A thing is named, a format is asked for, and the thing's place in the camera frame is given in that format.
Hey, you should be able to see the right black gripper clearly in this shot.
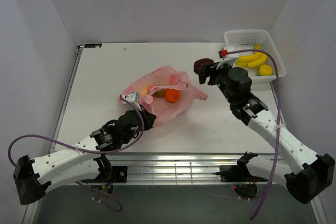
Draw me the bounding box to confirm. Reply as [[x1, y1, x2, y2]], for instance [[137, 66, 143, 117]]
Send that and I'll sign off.
[[196, 60, 235, 104]]

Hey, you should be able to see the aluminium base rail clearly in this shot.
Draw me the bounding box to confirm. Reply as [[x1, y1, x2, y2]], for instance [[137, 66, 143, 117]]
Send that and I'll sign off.
[[31, 152, 316, 187]]

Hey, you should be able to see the green fake lime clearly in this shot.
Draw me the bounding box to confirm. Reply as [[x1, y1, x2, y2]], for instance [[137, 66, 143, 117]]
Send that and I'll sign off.
[[155, 89, 166, 97]]

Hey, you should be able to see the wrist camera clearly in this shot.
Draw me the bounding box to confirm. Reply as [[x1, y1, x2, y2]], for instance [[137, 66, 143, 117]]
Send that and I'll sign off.
[[217, 46, 238, 68], [119, 92, 141, 111]]

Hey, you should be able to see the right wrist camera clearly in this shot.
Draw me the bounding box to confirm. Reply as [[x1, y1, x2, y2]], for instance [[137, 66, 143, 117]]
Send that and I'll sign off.
[[217, 46, 238, 68]]

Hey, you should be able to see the yellow fake banana bunch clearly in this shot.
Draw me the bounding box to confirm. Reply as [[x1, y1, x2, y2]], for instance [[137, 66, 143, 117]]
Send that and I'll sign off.
[[235, 52, 268, 68]]

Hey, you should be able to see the yellow fake lemon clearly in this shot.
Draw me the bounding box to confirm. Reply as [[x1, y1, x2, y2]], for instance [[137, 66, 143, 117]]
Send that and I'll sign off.
[[257, 65, 274, 76]]

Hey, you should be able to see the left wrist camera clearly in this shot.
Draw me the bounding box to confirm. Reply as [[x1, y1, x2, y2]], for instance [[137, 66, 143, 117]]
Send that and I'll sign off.
[[119, 92, 141, 111]]

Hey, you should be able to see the dark purple fake fruit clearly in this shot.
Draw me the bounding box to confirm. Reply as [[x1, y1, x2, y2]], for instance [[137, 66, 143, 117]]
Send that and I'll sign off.
[[193, 58, 214, 74]]

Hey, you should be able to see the pink plastic bag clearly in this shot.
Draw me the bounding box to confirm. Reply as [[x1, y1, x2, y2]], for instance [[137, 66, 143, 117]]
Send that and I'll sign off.
[[121, 66, 207, 123]]

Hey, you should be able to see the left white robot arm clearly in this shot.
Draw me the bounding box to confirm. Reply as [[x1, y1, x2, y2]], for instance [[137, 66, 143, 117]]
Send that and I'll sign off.
[[13, 109, 156, 205]]

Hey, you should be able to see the white plastic basket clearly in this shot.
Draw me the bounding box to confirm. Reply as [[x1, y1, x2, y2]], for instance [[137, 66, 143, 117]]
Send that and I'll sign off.
[[223, 29, 287, 84]]

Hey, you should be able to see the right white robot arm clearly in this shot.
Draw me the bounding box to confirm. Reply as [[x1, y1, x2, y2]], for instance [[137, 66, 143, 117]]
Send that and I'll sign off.
[[194, 59, 335, 204]]

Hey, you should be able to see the orange fake tangerine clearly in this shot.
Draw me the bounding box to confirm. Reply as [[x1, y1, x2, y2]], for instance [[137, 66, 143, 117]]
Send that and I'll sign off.
[[164, 89, 181, 103]]

